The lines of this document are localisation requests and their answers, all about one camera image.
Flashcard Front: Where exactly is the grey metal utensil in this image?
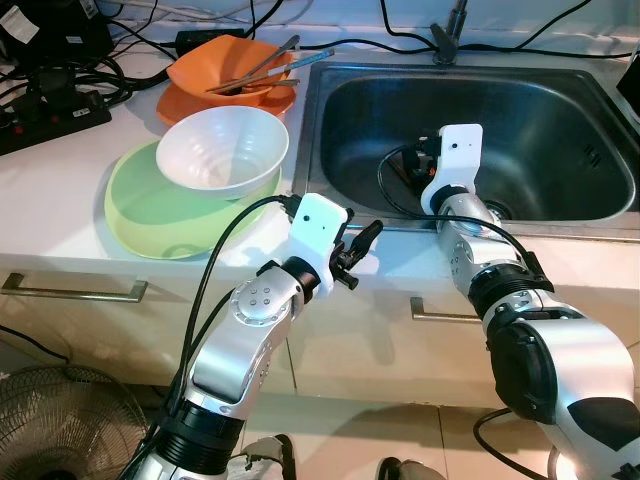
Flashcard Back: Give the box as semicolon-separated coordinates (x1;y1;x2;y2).
215;35;301;96

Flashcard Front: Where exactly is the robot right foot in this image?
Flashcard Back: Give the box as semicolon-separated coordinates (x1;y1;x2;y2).
377;457;446;480

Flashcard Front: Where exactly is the light green plate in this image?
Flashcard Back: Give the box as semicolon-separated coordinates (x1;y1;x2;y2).
104;140;286;261

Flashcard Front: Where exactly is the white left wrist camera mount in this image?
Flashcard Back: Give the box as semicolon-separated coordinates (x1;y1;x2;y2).
288;193;351;287

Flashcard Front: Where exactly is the wire guard floor fan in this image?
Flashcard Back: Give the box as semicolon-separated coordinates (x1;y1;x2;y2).
0;365;151;480

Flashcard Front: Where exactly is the small black power adapter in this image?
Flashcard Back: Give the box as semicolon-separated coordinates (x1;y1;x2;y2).
175;28;226;53

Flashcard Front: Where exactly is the chrome sink faucet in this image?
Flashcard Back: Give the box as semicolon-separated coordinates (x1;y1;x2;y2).
430;0;471;66

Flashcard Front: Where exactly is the blue handled utensil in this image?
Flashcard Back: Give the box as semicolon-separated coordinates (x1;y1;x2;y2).
245;48;336;86

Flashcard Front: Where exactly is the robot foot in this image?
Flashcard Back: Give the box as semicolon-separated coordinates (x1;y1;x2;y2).
377;457;446;480
228;433;298;480

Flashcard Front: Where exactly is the silver sink cabinet handle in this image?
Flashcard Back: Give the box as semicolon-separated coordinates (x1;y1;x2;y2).
410;297;491;324
0;272;149;304

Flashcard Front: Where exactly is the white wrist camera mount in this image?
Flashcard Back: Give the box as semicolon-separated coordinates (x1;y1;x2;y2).
420;124;485;216
288;193;351;287

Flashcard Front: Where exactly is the wooden chopstick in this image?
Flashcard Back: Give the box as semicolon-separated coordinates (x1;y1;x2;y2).
205;78;301;98

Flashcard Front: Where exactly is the orange bowl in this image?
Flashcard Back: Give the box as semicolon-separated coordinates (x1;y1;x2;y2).
167;35;296;101

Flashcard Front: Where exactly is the black robot tether cable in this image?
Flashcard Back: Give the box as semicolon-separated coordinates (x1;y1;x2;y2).
472;405;561;480

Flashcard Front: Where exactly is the orange plate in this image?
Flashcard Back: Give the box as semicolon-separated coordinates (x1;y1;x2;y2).
155;82;299;128

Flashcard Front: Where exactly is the cream sink cabinet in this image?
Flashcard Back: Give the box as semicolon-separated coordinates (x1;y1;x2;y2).
0;230;640;411

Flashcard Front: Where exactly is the black power strip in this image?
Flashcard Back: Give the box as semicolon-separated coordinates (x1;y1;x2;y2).
0;88;113;156

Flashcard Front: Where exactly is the black electronics box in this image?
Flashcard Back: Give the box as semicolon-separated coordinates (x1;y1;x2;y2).
0;0;113;66

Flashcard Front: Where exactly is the stainless steel sink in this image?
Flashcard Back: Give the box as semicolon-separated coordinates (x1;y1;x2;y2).
293;62;640;241

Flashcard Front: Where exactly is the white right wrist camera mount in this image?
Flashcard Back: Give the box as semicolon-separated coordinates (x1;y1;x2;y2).
420;124;485;216

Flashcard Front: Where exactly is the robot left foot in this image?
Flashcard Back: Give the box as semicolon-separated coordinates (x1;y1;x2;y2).
228;433;298;480

